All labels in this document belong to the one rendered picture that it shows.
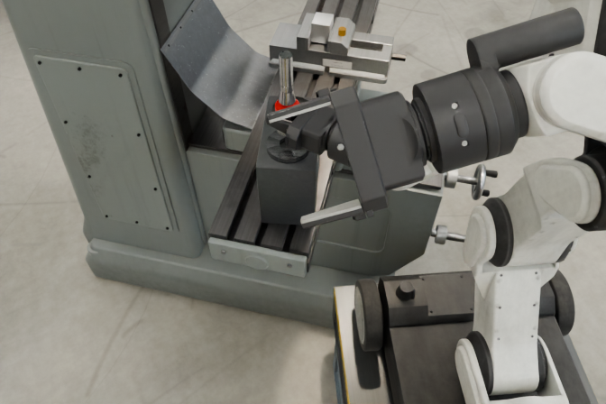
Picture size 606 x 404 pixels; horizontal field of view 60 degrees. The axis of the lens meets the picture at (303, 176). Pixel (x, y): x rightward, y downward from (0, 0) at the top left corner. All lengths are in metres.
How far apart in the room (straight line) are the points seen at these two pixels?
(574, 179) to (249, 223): 0.68
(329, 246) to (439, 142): 1.42
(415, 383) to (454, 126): 1.03
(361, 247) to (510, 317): 0.72
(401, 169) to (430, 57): 2.81
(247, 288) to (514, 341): 1.03
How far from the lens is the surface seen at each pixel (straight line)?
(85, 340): 2.22
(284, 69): 0.93
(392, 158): 0.49
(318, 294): 1.93
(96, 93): 1.57
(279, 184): 1.07
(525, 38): 0.52
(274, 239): 1.16
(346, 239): 1.82
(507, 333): 1.29
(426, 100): 0.48
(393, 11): 3.66
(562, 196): 0.86
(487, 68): 0.51
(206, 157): 1.66
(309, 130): 0.95
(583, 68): 0.49
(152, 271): 2.12
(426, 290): 1.53
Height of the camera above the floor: 1.90
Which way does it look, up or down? 49 degrees down
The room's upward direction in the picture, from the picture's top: straight up
